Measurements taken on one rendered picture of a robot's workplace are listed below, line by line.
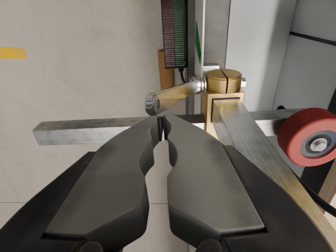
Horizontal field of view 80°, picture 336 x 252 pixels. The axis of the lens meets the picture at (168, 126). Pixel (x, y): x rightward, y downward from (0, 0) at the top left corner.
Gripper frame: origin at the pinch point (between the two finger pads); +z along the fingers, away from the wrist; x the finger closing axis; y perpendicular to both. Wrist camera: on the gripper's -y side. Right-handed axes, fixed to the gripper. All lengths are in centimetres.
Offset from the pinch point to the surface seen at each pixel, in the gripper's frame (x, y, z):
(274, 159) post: 8.8, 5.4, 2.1
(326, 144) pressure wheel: 21.0, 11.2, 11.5
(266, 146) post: 8.9, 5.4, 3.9
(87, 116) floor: -55, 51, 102
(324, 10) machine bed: 27.7, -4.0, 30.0
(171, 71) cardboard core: 0, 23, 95
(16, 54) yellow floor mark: -83, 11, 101
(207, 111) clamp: 5.4, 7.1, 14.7
